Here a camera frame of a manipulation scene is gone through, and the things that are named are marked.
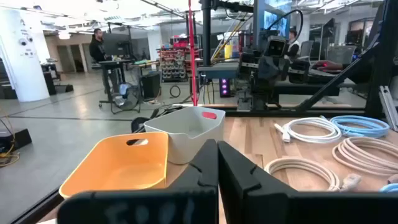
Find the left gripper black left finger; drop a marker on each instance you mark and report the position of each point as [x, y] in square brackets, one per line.
[192, 202]

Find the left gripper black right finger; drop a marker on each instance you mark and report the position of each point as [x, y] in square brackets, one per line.
[248, 202]

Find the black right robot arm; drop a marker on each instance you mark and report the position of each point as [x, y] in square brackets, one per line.
[264, 90]

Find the person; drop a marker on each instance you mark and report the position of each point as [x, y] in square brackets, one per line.
[97, 49]
[293, 46]

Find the grey office chair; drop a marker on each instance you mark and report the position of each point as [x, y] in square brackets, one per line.
[307, 49]

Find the large display screen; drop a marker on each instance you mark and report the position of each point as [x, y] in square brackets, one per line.
[273, 18]

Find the computer tower purple lights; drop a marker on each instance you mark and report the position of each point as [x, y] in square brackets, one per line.
[224, 87]

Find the grey desk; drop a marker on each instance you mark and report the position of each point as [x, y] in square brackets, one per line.
[217, 71]

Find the light grey plastic bin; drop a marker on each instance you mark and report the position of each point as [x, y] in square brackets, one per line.
[186, 140]

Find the orange plastic bin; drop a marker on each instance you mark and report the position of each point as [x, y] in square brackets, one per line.
[124, 168]

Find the shelf with storage bins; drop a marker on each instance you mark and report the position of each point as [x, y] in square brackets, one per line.
[172, 65]

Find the black speaker box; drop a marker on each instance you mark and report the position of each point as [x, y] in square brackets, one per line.
[150, 85]

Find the black floor fan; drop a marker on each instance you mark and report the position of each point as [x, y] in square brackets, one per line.
[126, 96]

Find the black computer monitor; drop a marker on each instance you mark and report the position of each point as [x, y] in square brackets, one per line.
[116, 43]

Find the black standing desk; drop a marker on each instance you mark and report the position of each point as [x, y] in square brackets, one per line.
[113, 63]

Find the black box on floor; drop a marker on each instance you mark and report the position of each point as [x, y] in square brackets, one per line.
[18, 138]

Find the white pillar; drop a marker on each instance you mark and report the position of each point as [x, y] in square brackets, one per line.
[25, 62]

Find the black metal post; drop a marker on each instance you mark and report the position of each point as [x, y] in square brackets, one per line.
[206, 31]

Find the black frame clamp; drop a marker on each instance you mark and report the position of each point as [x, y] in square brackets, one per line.
[138, 124]

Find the silver aluminium bracket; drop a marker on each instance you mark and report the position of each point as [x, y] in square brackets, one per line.
[388, 107]

